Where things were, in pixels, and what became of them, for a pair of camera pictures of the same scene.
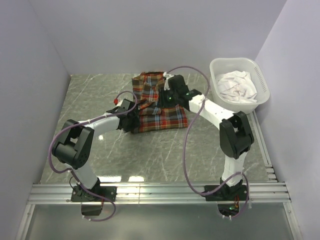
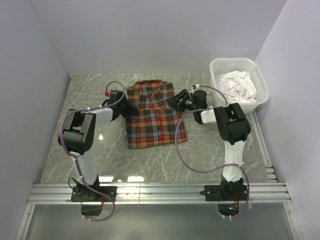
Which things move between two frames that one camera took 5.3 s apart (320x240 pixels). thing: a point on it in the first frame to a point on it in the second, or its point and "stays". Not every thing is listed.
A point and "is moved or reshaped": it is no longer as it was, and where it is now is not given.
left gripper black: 136,123 to 131,108
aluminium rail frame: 274,192 stays
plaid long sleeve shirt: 153,115 is moved or reshaped
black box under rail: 91,209 stays
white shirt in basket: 237,86 stays
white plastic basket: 239,84 stays
